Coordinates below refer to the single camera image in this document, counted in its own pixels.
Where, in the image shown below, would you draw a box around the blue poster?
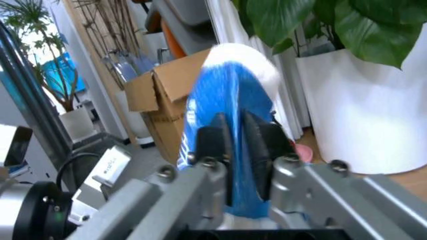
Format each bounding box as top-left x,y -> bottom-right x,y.
42,51 -> 89,95

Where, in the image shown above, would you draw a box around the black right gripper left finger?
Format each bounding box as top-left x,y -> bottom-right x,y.
68,112 -> 235,240

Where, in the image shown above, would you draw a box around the black cable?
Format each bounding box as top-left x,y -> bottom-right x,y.
54,151 -> 103,191

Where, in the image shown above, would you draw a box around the pink dish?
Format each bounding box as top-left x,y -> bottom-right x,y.
291,143 -> 315,164

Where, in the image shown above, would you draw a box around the brown cardboard box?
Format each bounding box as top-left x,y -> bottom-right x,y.
124,48 -> 215,166

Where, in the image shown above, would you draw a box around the broad-leaf green plant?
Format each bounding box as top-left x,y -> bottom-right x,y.
231,0 -> 427,70

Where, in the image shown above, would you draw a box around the dried brown branches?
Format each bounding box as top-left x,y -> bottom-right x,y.
72,0 -> 143,65

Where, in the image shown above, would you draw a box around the white pot with dark base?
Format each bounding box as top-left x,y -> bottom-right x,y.
114,88 -> 157,149

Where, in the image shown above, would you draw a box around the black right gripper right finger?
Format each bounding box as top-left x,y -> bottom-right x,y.
240,108 -> 427,240

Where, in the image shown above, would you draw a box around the thin-leaf palm plant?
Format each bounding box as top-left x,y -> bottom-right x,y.
0,0 -> 87,113

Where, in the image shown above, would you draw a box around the dark metal frame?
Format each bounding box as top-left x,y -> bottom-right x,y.
0,19 -> 76,153

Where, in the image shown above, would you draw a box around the grey and orange chair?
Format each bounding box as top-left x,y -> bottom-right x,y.
144,0 -> 219,62

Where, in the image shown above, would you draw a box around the small white plant pot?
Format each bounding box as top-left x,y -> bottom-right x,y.
57,108 -> 95,141

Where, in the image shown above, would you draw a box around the large white plant pot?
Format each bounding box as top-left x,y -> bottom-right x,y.
294,37 -> 427,176

